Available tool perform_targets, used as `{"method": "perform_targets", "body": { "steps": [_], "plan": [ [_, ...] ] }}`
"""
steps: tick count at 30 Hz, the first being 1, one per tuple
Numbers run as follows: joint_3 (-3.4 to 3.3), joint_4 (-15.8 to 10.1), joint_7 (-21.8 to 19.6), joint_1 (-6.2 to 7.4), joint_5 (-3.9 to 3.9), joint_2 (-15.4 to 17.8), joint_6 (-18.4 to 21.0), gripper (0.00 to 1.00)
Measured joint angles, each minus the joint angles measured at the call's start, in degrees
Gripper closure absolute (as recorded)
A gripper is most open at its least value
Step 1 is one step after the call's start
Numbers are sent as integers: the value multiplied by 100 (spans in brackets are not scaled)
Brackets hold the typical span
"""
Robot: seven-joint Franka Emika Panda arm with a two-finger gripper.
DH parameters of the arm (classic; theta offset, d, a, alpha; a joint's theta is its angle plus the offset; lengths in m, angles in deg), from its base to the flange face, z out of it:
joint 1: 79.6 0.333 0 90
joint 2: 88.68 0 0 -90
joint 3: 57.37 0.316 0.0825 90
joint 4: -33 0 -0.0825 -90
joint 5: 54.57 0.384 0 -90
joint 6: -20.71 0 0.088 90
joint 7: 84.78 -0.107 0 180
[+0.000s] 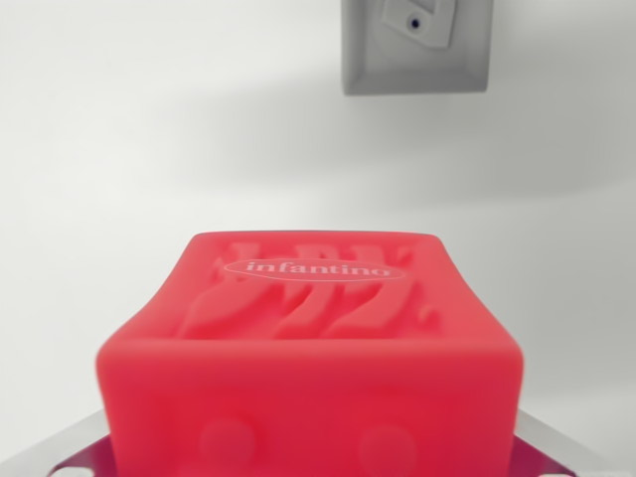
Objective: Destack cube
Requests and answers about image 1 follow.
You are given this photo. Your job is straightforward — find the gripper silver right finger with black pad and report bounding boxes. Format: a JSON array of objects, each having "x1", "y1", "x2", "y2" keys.
[{"x1": 510, "y1": 408, "x2": 581, "y2": 477}]

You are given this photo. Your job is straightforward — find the grey soft cube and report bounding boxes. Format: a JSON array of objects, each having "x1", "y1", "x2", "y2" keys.
[{"x1": 340, "y1": 0, "x2": 492, "y2": 96}]

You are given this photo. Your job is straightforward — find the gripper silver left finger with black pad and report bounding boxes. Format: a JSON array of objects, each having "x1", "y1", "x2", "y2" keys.
[{"x1": 45, "y1": 407, "x2": 118, "y2": 477}]

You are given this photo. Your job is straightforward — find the red infantino soft cube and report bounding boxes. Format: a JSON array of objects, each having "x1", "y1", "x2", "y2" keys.
[{"x1": 93, "y1": 230, "x2": 525, "y2": 477}]

